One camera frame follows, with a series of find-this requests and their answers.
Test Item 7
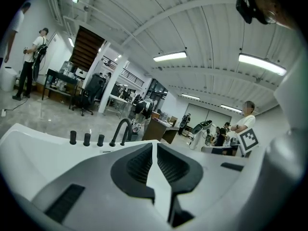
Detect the white robot vacuum dock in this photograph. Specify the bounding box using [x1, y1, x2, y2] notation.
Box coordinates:
[75, 67, 89, 79]

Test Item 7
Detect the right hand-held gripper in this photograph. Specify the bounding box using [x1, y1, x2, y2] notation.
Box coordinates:
[236, 128, 260, 158]

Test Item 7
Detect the white bathtub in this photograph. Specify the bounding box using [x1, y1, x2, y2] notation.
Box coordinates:
[0, 123, 241, 203]

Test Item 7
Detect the black handheld shower head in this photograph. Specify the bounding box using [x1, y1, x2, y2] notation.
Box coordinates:
[120, 128, 128, 147]

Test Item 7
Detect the black shelf desk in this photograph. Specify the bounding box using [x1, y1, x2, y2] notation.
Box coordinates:
[41, 68, 79, 110]

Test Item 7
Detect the black head-worn camera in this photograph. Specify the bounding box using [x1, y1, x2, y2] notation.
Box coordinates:
[235, 0, 277, 25]

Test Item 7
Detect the black office chair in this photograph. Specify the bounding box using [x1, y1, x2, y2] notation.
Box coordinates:
[72, 73, 107, 117]

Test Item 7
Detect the silver appliance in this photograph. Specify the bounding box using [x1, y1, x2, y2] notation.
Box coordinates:
[59, 61, 76, 78]

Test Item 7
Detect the brown staircase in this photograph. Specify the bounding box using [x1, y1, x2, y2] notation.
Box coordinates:
[70, 25, 106, 72]

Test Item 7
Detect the white metal table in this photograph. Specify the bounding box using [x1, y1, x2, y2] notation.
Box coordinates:
[103, 94, 128, 119]

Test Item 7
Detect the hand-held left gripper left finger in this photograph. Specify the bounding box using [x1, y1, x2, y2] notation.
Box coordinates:
[30, 142, 169, 227]

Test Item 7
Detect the black curved tub spout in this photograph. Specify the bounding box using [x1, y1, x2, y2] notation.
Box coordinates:
[109, 118, 133, 147]

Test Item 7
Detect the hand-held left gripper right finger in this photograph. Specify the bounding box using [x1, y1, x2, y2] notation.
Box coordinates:
[156, 142, 253, 229]

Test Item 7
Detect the dark brown desk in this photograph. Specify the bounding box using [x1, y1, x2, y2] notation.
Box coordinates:
[141, 117, 179, 144]

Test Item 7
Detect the grey round device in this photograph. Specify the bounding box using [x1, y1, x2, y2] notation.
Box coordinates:
[191, 120, 214, 136]

